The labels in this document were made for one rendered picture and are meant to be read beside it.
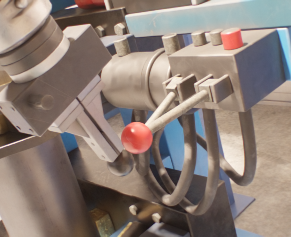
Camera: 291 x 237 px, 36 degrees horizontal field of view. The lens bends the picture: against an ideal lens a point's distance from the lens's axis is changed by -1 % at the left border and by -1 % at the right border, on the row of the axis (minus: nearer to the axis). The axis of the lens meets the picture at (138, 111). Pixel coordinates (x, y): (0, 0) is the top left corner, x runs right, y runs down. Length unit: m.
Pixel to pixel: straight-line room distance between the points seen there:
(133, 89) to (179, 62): 0.13
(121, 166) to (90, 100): 0.10
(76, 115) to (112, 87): 0.29
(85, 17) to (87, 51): 0.48
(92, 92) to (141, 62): 0.24
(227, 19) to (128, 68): 0.18
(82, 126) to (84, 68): 0.07
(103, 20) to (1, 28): 0.51
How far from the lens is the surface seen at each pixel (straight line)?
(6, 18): 0.44
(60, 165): 1.10
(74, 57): 0.50
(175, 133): 1.33
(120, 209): 1.24
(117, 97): 0.79
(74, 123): 0.52
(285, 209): 2.04
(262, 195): 2.15
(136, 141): 0.49
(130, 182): 1.22
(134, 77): 0.74
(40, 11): 0.46
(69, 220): 1.14
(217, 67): 0.61
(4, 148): 0.80
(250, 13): 0.69
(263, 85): 0.65
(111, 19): 0.91
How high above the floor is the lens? 1.17
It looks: 19 degrees down
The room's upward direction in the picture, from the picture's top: 16 degrees counter-clockwise
